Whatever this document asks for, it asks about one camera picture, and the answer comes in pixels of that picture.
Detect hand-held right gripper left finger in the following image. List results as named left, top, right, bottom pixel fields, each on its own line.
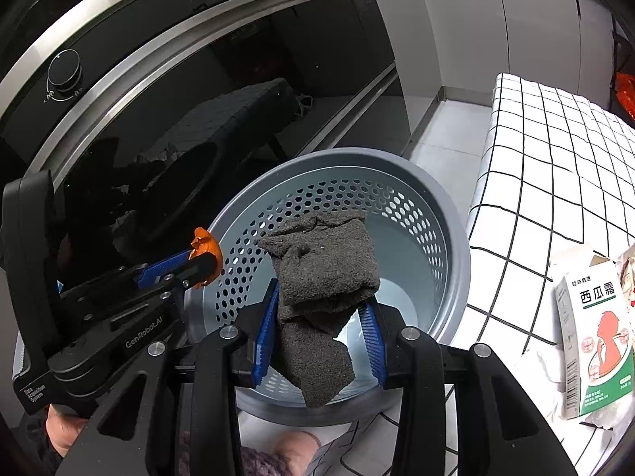
left=54, top=279, right=283, bottom=476

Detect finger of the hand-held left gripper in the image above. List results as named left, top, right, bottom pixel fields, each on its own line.
left=64, top=255, right=220, bottom=372
left=60, top=250, right=195, bottom=309

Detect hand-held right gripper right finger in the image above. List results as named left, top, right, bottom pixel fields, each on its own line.
left=364, top=301, right=581, bottom=476

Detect orange peel piece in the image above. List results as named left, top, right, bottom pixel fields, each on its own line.
left=190, top=227, right=223, bottom=291

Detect grey fuzzy sock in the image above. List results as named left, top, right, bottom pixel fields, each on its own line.
left=257, top=209, right=383, bottom=410

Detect grey perforated plastic basket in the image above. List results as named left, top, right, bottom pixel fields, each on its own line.
left=183, top=147, right=472, bottom=420

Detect person's left forearm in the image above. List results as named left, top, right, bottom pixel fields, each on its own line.
left=15, top=409, right=75, bottom=476

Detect person's left hand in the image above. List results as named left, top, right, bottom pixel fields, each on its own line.
left=46, top=405, right=97, bottom=458

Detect pink knit clothing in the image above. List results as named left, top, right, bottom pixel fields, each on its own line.
left=179, top=430, right=324, bottom=476

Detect black marked oven knob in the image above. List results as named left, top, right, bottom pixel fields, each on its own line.
left=46, top=50, right=83, bottom=93

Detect white printed carton box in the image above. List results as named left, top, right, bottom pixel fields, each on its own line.
left=548, top=245, right=635, bottom=420

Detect white black-grid tablecloth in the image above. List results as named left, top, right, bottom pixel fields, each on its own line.
left=238, top=73, right=635, bottom=476

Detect crumpled white paper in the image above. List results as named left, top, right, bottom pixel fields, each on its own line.
left=615, top=244, right=635, bottom=309

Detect grey kitchen cabinets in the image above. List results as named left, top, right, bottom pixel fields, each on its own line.
left=361, top=0, right=623, bottom=106

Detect red plastic bag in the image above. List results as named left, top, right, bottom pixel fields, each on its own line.
left=615, top=73, right=635, bottom=121

